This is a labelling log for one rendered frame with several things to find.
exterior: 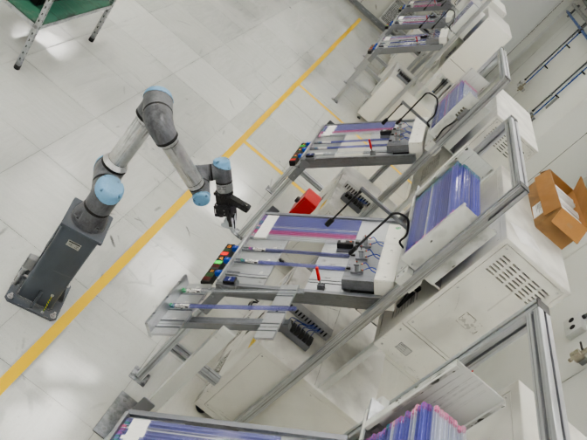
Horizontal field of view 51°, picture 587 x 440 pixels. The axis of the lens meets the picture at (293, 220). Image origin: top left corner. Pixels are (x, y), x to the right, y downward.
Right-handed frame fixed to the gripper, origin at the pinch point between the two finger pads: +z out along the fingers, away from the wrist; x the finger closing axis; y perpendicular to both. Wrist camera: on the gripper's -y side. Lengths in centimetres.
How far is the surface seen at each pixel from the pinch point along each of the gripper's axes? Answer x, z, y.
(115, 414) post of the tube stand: 59, 65, 42
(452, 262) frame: 34, -12, -99
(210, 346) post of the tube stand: 63, 17, -11
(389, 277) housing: 27, 1, -75
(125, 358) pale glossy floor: 30, 58, 51
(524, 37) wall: -848, 75, -189
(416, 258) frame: 34, -12, -85
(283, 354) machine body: 28, 46, -28
